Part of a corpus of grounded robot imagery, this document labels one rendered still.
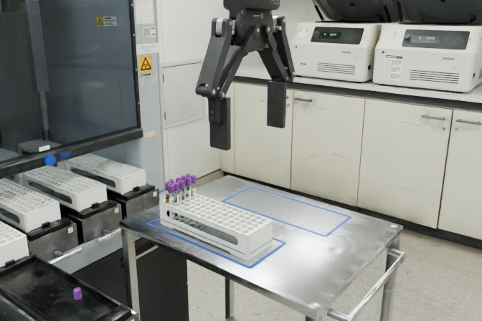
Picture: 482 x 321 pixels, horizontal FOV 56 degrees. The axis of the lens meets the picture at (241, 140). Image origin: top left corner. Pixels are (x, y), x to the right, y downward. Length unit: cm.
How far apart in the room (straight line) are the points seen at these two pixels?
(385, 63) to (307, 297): 211
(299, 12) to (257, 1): 325
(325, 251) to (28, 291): 65
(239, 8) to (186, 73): 268
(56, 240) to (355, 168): 218
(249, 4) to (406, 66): 230
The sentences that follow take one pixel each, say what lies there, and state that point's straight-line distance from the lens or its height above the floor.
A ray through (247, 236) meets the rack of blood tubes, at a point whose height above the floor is 88.
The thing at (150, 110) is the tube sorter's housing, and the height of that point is 104.
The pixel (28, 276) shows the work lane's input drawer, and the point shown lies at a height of 80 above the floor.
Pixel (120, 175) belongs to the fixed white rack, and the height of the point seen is 86.
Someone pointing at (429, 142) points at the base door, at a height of 61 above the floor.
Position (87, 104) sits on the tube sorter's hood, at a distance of 137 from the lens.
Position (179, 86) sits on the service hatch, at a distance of 322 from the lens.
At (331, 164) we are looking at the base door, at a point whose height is 34.
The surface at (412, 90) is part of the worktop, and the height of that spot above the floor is 90.
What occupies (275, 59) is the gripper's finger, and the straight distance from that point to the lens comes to 67.
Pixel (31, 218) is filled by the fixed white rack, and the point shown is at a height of 85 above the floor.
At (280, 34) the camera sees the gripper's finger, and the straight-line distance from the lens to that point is 68.
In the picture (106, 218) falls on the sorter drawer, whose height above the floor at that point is 78.
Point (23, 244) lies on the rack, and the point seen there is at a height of 85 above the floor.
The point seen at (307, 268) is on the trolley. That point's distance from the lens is 105.
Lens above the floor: 137
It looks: 16 degrees down
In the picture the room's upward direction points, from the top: straight up
